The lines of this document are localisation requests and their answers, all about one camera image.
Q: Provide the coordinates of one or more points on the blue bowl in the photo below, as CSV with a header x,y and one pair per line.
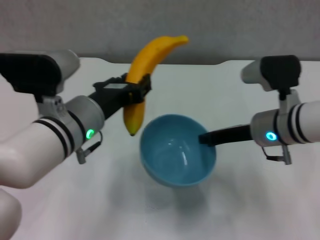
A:
x,y
175,162

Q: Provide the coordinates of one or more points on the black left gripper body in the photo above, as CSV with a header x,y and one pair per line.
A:
x,y
112,100

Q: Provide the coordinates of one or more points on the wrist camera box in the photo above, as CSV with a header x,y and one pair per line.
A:
x,y
35,70
277,71

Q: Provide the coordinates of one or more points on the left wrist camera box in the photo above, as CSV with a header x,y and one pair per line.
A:
x,y
35,70

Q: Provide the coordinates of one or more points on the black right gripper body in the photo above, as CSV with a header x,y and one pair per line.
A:
x,y
232,136

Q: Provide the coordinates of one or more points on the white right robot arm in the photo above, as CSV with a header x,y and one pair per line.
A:
x,y
295,122

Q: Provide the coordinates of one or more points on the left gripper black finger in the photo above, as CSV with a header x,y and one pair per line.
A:
x,y
140,91
112,80

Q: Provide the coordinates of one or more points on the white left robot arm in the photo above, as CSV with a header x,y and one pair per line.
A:
x,y
37,150

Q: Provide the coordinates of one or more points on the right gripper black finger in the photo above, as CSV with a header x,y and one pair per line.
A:
x,y
208,139

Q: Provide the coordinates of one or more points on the yellow banana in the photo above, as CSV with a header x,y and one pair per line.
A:
x,y
150,57

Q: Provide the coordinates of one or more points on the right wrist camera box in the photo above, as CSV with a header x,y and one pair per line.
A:
x,y
277,71

